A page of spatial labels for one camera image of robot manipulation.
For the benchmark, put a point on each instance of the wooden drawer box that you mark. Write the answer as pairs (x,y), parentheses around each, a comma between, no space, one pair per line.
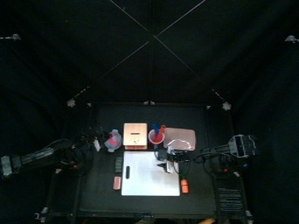
(135,134)

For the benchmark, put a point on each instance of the red plastic spatula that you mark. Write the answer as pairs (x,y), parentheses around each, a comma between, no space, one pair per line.
(162,129)

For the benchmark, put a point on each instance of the white cutting board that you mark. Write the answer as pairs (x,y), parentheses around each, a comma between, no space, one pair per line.
(147,180)

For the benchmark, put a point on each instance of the printed label sticker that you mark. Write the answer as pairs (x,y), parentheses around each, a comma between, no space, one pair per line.
(230,199)

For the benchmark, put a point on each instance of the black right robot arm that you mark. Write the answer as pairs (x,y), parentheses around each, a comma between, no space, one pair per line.
(218,150)

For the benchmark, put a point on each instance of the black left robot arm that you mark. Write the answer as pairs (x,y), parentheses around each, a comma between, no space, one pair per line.
(35,157)

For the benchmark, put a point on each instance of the silver frame clamp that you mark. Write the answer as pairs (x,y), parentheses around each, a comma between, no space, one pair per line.
(291,38)
(226,106)
(149,102)
(71,102)
(15,37)

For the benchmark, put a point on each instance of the blue plastic spatula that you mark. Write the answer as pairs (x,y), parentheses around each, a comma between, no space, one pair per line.
(155,128)

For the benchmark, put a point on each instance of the pink rectangular block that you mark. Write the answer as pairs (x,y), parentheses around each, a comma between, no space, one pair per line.
(117,183)

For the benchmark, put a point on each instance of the red plastic cup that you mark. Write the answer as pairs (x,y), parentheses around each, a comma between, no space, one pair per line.
(157,140)

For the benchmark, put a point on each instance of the orange toy carrot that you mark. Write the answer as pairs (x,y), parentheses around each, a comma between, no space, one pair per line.
(185,186)

